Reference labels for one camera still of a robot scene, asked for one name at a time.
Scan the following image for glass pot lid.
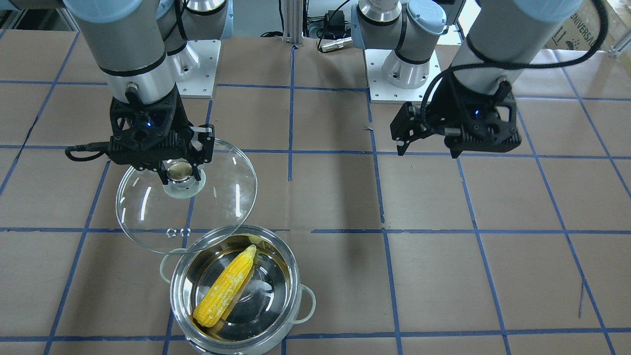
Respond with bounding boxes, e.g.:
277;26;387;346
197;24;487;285
115;139;258;254

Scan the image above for aluminium frame post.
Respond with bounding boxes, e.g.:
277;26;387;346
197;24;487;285
281;0;306;47

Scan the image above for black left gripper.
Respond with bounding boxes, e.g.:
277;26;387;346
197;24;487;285
390;74;522;159

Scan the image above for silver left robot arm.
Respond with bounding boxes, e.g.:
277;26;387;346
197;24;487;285
351;0;609;159

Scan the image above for yellow corn cob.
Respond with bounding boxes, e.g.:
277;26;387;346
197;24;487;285
192;245;257;327

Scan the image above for brown paper table cover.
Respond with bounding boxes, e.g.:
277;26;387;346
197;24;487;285
1;30;631;355

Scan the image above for pale green metal pot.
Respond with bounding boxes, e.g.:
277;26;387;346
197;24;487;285
160;225;317;355

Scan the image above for cardboard box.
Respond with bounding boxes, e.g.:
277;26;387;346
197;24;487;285
544;0;631;50

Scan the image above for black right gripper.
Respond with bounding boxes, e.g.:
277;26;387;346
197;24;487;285
107;87;215;185

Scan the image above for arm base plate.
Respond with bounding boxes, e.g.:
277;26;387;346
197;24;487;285
171;39;221;99
364;49;440;104

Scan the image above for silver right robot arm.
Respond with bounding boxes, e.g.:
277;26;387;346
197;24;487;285
1;0;234;185

